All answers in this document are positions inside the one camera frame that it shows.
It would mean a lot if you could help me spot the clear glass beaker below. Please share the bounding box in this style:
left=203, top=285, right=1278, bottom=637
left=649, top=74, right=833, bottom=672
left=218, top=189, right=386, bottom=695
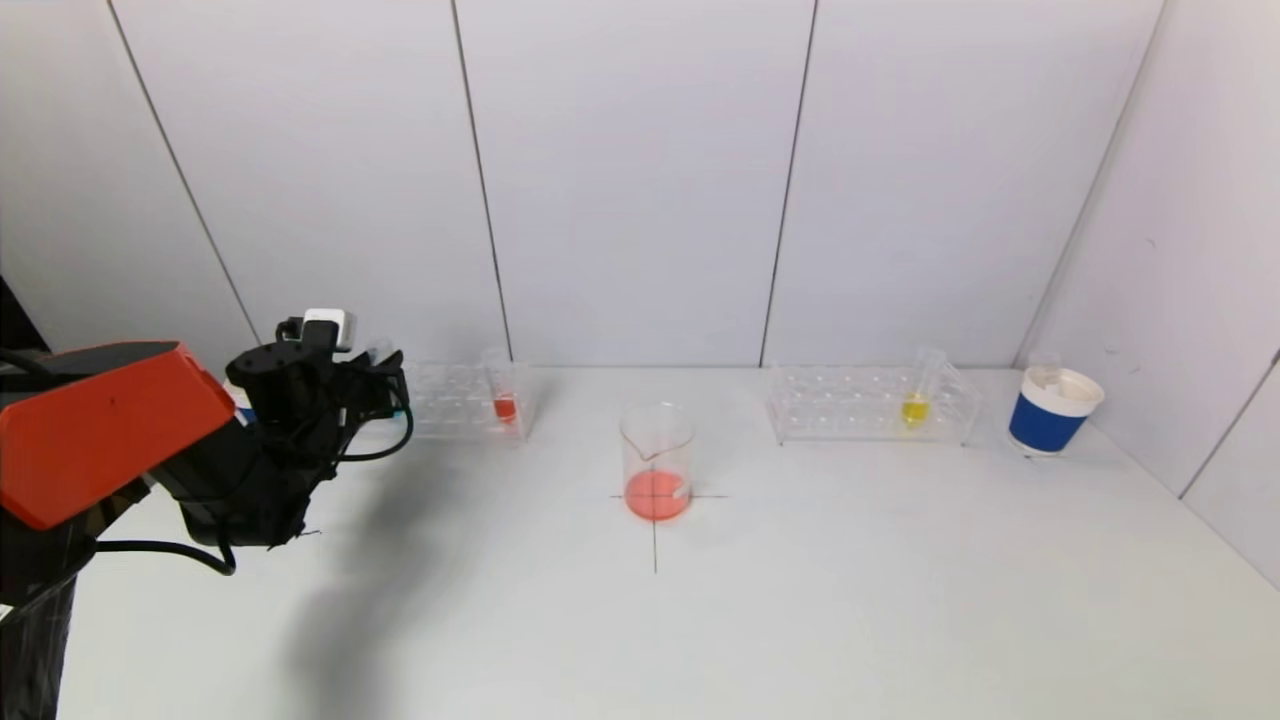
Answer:
left=619, top=402, right=696, bottom=523

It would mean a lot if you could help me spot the clear tube, red pigment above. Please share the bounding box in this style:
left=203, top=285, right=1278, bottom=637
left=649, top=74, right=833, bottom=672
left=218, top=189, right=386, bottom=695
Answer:
left=492, top=362, right=522, bottom=428

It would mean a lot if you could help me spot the clear acrylic tube rack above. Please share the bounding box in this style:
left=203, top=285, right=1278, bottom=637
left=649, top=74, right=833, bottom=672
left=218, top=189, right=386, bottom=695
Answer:
left=765, top=364, right=982, bottom=447
left=400, top=361, right=538, bottom=442

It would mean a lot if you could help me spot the clear tube, yellow pigment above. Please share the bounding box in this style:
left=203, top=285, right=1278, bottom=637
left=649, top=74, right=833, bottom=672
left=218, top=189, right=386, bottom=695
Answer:
left=899, top=347, right=947, bottom=431

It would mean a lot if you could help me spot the thin black camera cable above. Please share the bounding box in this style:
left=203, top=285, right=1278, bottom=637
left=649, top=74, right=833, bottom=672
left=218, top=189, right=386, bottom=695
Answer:
left=277, top=318, right=415, bottom=464

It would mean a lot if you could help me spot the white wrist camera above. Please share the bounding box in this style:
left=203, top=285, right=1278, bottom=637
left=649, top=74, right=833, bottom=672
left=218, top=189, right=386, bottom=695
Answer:
left=302, top=308, right=355, bottom=352

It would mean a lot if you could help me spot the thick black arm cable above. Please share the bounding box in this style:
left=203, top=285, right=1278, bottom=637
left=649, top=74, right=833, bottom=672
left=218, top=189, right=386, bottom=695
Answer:
left=93, top=535, right=237, bottom=577

